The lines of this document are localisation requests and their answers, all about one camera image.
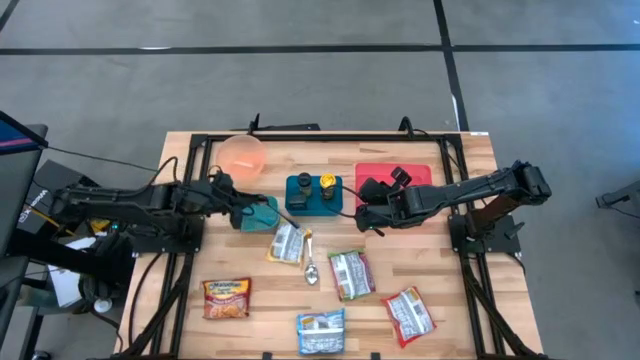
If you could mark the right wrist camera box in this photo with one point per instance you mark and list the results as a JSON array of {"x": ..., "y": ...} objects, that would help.
[{"x": 401, "y": 177}]

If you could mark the dark blue plastic tray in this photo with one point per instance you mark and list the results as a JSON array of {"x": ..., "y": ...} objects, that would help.
[{"x": 315, "y": 207}]

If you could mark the red plastic tray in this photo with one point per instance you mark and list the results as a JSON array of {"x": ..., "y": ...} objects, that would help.
[{"x": 380, "y": 171}]

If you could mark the yellow ramen packet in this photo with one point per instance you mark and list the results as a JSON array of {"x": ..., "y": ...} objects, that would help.
[{"x": 287, "y": 245}]

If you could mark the green and red ramen packet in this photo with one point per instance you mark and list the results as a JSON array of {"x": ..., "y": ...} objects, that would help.
[{"x": 351, "y": 275}]

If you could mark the teal plastic bin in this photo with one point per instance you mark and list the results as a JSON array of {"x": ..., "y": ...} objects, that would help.
[{"x": 270, "y": 225}]

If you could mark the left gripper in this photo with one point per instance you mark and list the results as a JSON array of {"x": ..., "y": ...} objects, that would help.
[{"x": 217, "y": 195}]

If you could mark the black-lid spice jar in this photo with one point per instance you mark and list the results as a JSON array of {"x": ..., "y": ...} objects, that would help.
[{"x": 305, "y": 182}]

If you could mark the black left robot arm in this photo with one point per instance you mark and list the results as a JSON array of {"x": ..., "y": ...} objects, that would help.
[{"x": 125, "y": 200}]

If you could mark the black aluminium table frame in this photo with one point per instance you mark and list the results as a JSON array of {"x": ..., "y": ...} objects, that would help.
[{"x": 325, "y": 137}]

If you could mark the blue ramen packet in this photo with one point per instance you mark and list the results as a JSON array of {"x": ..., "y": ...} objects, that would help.
[{"x": 321, "y": 332}]

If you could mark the grey chair base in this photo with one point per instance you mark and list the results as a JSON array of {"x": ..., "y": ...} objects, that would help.
[{"x": 625, "y": 195}]

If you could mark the pink translucent bowl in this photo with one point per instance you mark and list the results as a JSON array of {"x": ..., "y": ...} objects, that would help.
[{"x": 240, "y": 157}]

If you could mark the white round cap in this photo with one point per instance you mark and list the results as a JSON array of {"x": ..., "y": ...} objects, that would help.
[{"x": 102, "y": 305}]

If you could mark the shiny metal spoon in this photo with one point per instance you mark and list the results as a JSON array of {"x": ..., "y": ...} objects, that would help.
[{"x": 311, "y": 274}]

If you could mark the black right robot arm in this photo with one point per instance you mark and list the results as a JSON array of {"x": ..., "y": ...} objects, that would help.
[{"x": 475, "y": 190}]

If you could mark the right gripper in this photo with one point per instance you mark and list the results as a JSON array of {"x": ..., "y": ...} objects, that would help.
[{"x": 407, "y": 207}]

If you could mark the computer monitor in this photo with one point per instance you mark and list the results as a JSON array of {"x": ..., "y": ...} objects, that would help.
[{"x": 15, "y": 170}]

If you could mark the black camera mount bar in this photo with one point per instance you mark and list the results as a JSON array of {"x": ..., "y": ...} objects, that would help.
[{"x": 290, "y": 127}]

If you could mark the yellow-lid spice jar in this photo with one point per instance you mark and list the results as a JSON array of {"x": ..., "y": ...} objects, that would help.
[{"x": 328, "y": 184}]

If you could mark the black equipment case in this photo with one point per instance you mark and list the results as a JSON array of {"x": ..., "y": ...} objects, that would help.
[{"x": 50, "y": 175}]

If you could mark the white paper sheet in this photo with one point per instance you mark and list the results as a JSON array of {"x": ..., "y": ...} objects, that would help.
[{"x": 65, "y": 285}]

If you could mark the orange ramen packet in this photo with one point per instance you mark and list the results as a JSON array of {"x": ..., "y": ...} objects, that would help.
[{"x": 226, "y": 298}]

